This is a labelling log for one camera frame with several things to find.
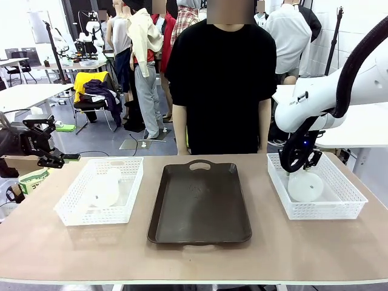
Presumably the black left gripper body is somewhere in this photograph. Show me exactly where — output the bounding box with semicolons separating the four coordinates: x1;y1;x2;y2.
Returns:
18;127;42;157

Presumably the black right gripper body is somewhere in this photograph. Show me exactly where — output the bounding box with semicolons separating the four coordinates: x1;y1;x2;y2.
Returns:
301;147;323;170

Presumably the white plate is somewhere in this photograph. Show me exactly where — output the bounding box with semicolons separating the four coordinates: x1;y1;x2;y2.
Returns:
287;170;325;203

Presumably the white plastic bottle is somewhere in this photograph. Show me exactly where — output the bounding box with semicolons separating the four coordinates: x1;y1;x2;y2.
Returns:
87;167;122;210

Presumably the person's right forearm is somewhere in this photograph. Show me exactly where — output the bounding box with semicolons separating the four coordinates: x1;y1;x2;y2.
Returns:
172;104;190;156

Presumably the person's left forearm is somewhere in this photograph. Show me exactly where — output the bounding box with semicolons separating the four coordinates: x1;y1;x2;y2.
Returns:
256;98;272;154

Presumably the cardboard box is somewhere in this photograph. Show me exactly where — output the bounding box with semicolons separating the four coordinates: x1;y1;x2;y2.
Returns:
1;154;47;177

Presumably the green and white bag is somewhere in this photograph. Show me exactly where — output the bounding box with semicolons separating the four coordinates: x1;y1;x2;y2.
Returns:
18;168;51;198

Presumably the white perforated plastic basket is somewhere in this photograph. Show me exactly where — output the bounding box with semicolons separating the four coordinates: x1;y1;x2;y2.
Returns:
266;152;369;221
53;156;145;227

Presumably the yellow cloth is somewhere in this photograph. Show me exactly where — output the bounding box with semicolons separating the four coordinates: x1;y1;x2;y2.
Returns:
73;71;109;104

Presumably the black office chair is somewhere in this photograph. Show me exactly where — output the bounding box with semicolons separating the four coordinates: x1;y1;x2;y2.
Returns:
4;50;38;88

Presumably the black tripod stand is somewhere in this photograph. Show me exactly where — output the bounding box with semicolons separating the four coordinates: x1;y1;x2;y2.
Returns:
43;20;70;85
325;7;347;77

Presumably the purple cloth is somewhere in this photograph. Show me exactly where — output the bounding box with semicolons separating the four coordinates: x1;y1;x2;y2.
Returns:
82;79;123;125

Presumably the cluttered background work table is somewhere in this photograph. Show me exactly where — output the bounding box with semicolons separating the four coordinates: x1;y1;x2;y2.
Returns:
30;57;116;83

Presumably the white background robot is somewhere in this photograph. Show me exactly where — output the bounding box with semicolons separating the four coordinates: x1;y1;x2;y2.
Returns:
75;10;104;56

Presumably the mannequin with white tank top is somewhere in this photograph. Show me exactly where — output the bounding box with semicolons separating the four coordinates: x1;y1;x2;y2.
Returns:
105;0;135;119

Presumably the person in black t-shirt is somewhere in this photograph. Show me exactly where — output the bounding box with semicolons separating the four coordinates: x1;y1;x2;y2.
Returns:
165;0;278;156

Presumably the person in white shirt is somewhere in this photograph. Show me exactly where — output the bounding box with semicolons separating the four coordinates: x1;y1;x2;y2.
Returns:
263;0;313;86

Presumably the dark brown serving tray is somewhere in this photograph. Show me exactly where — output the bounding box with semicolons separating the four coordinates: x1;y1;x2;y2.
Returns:
147;159;253;246

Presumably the mannequin with cream jacket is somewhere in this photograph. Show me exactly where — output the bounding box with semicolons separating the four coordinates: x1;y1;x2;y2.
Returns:
125;0;167;141

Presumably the black jacket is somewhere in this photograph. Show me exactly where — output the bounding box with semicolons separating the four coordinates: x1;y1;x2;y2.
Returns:
298;4;323;43

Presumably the mannequin with red shirt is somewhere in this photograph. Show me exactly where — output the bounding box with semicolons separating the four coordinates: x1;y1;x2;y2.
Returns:
150;0;177;122

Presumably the plaid shirt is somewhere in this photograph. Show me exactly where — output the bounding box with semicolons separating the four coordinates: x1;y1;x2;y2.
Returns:
170;4;201;48

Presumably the metal mannequin base plate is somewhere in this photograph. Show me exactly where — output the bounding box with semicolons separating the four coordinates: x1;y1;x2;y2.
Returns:
118;138;153;151

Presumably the black corrugated cable conduit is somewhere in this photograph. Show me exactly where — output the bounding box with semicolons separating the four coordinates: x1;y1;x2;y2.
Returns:
278;15;388;173

